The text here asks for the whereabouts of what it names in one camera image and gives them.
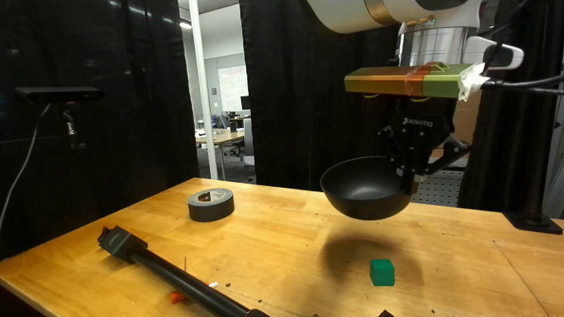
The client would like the black side camera bar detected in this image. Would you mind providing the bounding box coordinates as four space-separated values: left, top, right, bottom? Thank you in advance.
16 87 104 103

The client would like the small orange red piece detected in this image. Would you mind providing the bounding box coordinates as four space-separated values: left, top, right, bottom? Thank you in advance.
169 291 185 305

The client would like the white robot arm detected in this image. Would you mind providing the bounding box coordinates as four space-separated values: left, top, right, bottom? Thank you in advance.
307 0 494 198

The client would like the white camera cable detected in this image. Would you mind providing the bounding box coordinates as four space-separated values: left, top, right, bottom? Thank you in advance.
0 103 53 237

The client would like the roll of grey duct tape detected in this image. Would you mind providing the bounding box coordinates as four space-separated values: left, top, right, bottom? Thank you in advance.
187 189 235 223

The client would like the green cube block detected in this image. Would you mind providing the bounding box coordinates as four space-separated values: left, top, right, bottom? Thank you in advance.
370 260 395 286

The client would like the cardboard box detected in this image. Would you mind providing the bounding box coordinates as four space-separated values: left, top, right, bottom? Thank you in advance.
430 103 480 170

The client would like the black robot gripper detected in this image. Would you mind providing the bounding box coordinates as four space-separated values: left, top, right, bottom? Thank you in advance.
379 99 471 196

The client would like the black bowl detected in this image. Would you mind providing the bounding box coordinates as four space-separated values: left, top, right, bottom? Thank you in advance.
321 156 411 221

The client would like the orange green wrist camera box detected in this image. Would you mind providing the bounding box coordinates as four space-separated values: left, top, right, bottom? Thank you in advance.
344 64 488 101

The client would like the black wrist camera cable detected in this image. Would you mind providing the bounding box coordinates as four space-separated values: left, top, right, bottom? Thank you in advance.
481 73 564 98

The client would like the black pole base plate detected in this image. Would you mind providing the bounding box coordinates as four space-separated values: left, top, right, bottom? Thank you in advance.
506 214 562 235

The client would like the black tripod leg bar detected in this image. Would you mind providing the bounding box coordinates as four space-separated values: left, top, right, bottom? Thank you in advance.
97 228 268 317

